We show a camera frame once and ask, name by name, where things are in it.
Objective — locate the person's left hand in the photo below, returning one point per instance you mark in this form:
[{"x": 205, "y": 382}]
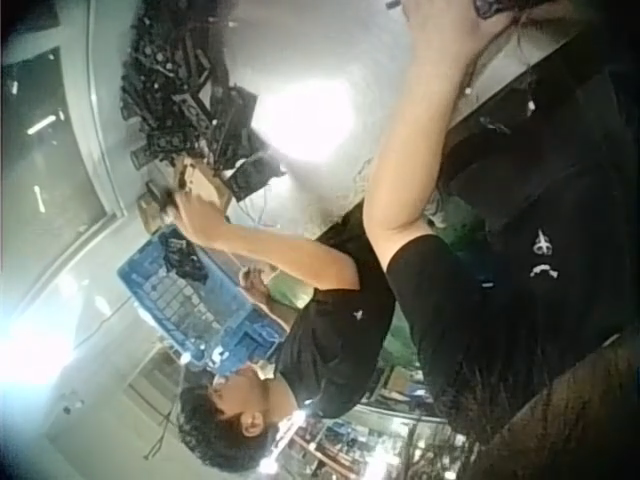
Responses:
[{"x": 445, "y": 25}]

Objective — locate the black parts in crate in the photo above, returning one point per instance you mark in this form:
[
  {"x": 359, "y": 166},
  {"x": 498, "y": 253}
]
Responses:
[{"x": 182, "y": 257}]

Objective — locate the person's right hand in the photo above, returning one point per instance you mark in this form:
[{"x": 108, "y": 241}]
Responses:
[{"x": 555, "y": 9}]

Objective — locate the brown cardboard box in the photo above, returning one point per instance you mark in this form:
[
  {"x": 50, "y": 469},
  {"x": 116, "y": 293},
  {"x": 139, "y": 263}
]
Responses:
[{"x": 205, "y": 185}]

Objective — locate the cluttered shelf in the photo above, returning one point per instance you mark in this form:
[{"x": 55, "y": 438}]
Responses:
[{"x": 360, "y": 430}]

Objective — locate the window with grey frame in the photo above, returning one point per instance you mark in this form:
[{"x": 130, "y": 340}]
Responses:
[{"x": 45, "y": 160}]

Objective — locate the person's left fingers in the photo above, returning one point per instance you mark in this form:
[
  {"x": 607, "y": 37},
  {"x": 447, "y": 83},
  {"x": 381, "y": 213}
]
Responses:
[{"x": 417, "y": 9}]

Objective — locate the black electronic part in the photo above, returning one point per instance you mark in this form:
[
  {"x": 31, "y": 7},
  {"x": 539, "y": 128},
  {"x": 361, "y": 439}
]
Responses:
[{"x": 492, "y": 7}]

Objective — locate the heap of black electronic parts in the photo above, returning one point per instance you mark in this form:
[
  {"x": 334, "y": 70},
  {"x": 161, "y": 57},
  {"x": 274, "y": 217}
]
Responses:
[{"x": 180, "y": 85}]

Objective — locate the blue plastic crate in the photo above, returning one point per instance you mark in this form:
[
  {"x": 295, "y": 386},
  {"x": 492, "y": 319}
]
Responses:
[{"x": 200, "y": 295}]

